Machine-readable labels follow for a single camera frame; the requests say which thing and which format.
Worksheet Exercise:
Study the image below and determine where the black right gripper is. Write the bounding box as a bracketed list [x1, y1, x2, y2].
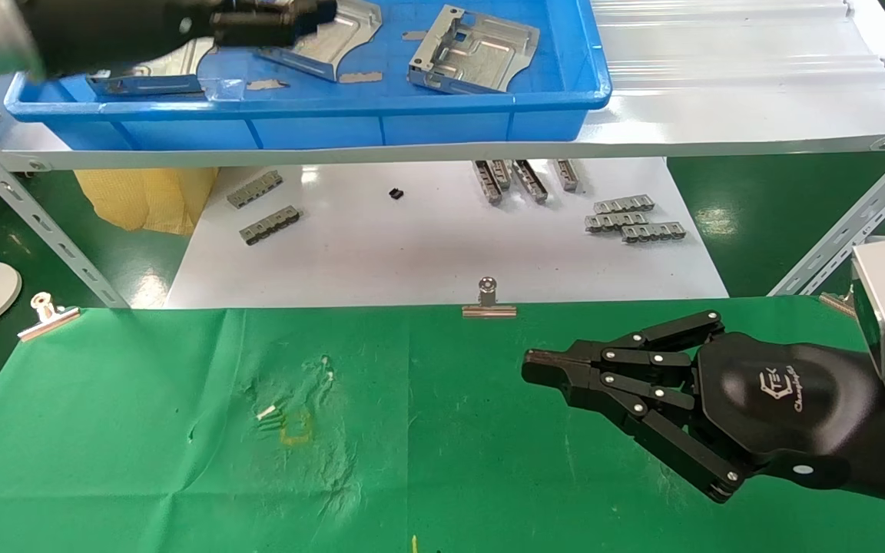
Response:
[522, 310, 885, 509]

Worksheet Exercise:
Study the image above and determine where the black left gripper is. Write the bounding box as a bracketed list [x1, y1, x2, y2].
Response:
[28, 0, 338, 71]

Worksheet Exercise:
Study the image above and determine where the stamped metal bracket part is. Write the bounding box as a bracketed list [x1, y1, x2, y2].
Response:
[254, 0, 383, 83]
[408, 6, 541, 95]
[88, 38, 217, 97]

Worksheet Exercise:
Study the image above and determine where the clear tape piece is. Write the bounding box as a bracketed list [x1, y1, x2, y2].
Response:
[204, 78, 245, 102]

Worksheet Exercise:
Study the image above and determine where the blue plastic tray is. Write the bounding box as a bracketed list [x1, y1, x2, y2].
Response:
[5, 0, 612, 152]

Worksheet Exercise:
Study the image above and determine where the silver binder clip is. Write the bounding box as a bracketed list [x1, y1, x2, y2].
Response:
[18, 292, 81, 342]
[462, 277, 518, 320]
[819, 286, 858, 317]

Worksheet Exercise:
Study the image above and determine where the perforated grey angle brace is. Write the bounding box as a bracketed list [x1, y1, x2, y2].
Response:
[0, 115, 130, 310]
[767, 127, 885, 298]

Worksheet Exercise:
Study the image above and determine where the white metal shelf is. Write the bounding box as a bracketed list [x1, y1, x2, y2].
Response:
[0, 46, 885, 171]

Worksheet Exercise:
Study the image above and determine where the green cloth mat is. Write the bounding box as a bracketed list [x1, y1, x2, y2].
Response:
[0, 296, 885, 553]

